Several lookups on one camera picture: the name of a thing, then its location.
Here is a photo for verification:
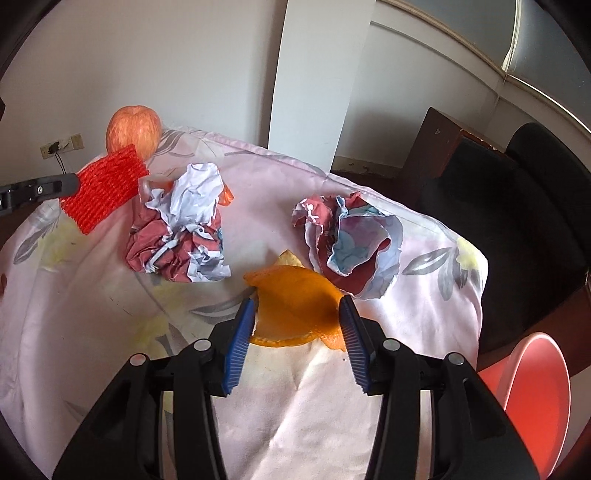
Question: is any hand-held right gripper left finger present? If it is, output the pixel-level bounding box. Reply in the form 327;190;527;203
52;298;257;480

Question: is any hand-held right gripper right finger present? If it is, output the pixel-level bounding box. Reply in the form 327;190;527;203
338;295;541;480

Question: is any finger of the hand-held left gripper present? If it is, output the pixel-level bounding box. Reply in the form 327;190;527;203
0;173;80;217

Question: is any red foam fruit net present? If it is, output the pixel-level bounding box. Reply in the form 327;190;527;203
60;144;151;236

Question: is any orange peel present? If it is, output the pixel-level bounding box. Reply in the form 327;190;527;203
243;249;345;350

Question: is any printed paper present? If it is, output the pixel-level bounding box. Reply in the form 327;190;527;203
292;191;403;301
124;162;232;283

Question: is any pink plastic bucket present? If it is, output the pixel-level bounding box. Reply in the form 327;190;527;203
475;332;571;480

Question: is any red apple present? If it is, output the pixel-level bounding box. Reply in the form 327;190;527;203
105;105;163;160

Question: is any floral pink tablecloth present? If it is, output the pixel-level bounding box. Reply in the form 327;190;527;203
0;124;490;480

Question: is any black leather wooden armchair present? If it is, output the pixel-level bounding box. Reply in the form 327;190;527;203
399;107;591;356

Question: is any white wall socket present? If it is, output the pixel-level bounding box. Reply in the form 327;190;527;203
39;134;85;160

